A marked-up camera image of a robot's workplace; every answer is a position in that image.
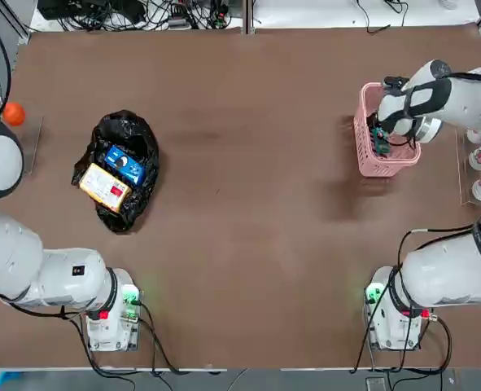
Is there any teal snack packet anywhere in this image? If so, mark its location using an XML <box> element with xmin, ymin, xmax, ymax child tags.
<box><xmin>372</xmin><ymin>125</ymin><xmax>391</xmax><ymax>156</ymax></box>

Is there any blue cookie box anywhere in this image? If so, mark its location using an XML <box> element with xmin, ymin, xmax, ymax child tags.
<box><xmin>103</xmin><ymin>144</ymin><xmax>146</xmax><ymax>183</ymax></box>

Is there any yellow wafer box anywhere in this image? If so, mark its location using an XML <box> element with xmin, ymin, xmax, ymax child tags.
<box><xmin>78</xmin><ymin>162</ymin><xmax>133</xmax><ymax>213</ymax></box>

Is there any pink plastic basket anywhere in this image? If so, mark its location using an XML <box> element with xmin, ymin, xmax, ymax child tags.
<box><xmin>352</xmin><ymin>82</ymin><xmax>422</xmax><ymax>178</ymax></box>

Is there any black plastic bag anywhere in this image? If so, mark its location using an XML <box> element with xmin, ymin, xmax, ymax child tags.
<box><xmin>72</xmin><ymin>108</ymin><xmax>160</xmax><ymax>234</ymax></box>

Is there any clear acrylic bottle shelf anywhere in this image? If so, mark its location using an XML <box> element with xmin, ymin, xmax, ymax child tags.
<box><xmin>454</xmin><ymin>129</ymin><xmax>481</xmax><ymax>208</ymax></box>

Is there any clear acrylic fruit stand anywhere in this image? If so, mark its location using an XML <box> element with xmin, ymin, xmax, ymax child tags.
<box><xmin>3</xmin><ymin>108</ymin><xmax>45</xmax><ymax>176</ymax></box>

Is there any orange fruit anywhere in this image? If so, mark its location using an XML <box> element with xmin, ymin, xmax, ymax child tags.
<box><xmin>2</xmin><ymin>102</ymin><xmax>25</xmax><ymax>126</ymax></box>

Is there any black desk cable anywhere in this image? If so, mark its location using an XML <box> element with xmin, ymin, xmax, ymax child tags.
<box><xmin>356</xmin><ymin>0</ymin><xmax>392</xmax><ymax>34</ymax></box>
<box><xmin>384</xmin><ymin>0</ymin><xmax>409</xmax><ymax>28</ymax></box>

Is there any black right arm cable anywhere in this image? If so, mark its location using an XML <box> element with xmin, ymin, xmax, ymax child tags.
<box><xmin>398</xmin><ymin>227</ymin><xmax>481</xmax><ymax>266</ymax></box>

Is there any aluminium frame post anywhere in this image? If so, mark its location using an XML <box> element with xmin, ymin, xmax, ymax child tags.
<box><xmin>243</xmin><ymin>0</ymin><xmax>255</xmax><ymax>36</ymax></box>

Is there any black right base cable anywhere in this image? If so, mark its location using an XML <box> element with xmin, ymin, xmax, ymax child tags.
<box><xmin>352</xmin><ymin>313</ymin><xmax>453</xmax><ymax>375</ymax></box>

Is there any black base cable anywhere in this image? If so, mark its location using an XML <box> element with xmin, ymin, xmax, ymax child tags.
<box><xmin>352</xmin><ymin>313</ymin><xmax>453</xmax><ymax>375</ymax></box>
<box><xmin>136</xmin><ymin>301</ymin><xmax>225</xmax><ymax>375</ymax></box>

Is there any black left base cable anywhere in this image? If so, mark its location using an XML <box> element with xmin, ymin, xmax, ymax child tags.
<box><xmin>136</xmin><ymin>301</ymin><xmax>225</xmax><ymax>375</ymax></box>

